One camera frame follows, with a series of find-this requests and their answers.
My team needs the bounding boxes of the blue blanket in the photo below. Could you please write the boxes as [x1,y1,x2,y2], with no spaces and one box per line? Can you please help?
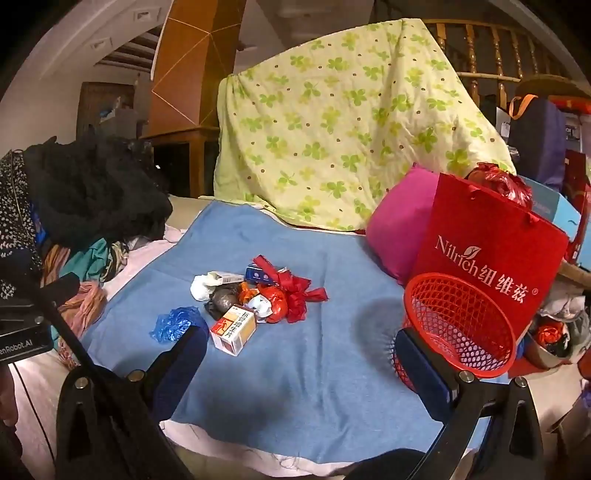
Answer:
[82,202,441,476]

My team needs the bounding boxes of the orange wrapper bundle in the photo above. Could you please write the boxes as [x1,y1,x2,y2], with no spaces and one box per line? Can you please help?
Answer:
[238,281,259,305]

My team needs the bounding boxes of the navy blue tote bag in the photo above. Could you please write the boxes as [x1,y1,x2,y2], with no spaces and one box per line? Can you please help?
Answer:
[508,94,566,191]

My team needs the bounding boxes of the red Nilrich paper bag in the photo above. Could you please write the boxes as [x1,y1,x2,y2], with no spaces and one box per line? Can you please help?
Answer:
[412,174,569,339]

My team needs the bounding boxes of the red plastic mesh basket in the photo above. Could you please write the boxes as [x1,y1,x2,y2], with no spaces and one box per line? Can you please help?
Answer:
[402,273,517,379]

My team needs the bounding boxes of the red white medicine box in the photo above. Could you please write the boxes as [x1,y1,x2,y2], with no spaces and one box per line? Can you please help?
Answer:
[211,306,256,357]

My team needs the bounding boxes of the black clothes pile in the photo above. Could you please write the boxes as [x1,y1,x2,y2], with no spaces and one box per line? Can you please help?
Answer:
[24,130,172,251]

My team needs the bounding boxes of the blue toothpaste box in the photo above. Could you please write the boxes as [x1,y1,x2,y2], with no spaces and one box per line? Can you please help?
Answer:
[243,263,276,285]

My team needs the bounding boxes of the teal garment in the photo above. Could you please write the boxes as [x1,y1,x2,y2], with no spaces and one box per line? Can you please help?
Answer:
[59,238,114,283]

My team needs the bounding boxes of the black plastic bag trash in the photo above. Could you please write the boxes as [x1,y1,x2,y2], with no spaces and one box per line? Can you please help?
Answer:
[204,284,239,321]

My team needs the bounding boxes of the green clover quilt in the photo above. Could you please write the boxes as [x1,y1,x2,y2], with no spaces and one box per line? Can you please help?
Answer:
[213,19,515,231]

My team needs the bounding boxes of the wooden stair railing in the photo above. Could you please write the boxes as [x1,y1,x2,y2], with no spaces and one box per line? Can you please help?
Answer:
[424,19,569,109]

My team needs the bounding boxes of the red plastic bag ball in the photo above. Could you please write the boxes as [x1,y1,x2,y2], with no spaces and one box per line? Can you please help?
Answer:
[246,286,288,324]

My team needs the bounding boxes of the metal bowl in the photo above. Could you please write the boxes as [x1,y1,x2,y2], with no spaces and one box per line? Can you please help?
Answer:
[524,316,574,370]

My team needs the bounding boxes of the magenta pillow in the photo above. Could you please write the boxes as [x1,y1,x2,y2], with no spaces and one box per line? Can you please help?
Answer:
[366,164,439,285]

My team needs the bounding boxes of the black cable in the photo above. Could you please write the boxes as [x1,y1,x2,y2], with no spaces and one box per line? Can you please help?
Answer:
[11,361,59,467]

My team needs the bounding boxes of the light blue box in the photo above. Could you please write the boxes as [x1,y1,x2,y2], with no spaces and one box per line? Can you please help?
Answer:
[521,176,581,241]

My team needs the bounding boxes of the wooden cabinet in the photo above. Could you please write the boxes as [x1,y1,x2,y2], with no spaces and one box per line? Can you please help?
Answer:
[145,0,246,198]

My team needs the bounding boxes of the white paper trash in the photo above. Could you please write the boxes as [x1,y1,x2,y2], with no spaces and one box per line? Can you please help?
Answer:
[189,274,219,302]

